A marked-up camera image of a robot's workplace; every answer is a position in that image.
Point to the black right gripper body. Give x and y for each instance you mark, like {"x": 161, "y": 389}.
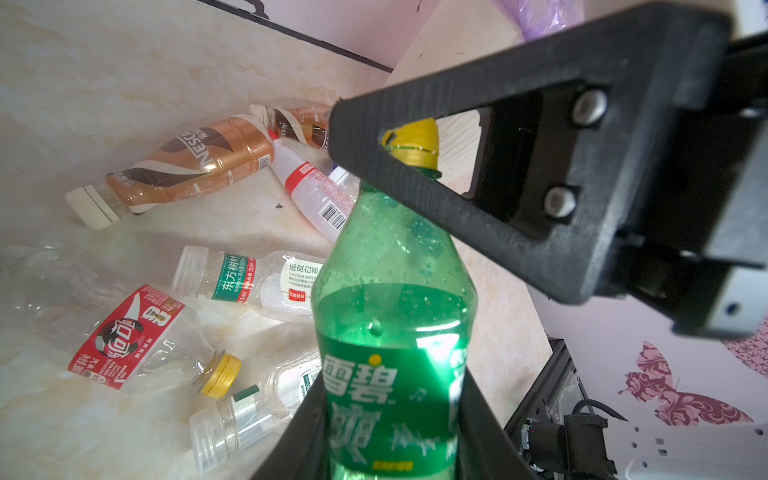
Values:
{"x": 686, "y": 176}

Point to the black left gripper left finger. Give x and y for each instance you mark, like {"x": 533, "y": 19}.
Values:
{"x": 302, "y": 451}

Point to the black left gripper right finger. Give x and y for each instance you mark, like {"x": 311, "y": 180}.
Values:
{"x": 484, "y": 449}

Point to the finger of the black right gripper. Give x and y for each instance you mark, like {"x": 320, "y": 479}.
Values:
{"x": 576, "y": 123}

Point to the green Sprite bottle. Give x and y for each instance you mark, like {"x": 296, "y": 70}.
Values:
{"x": 394, "y": 307}

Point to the clear bottle red label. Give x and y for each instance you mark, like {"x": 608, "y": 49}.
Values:
{"x": 106, "y": 326}

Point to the brown Nescafe coffee bottle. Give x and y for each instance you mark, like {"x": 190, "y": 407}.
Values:
{"x": 196, "y": 163}

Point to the white bin purple bag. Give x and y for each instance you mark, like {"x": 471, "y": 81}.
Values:
{"x": 540, "y": 18}

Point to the small clear bottle green label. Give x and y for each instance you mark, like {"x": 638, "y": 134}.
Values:
{"x": 250, "y": 416}

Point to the clear bottle green white label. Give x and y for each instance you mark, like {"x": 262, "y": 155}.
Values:
{"x": 277, "y": 286}

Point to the white bottle red cap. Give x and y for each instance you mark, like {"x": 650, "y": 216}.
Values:
{"x": 321, "y": 201}

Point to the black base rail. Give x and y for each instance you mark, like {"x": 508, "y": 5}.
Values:
{"x": 552, "y": 396}

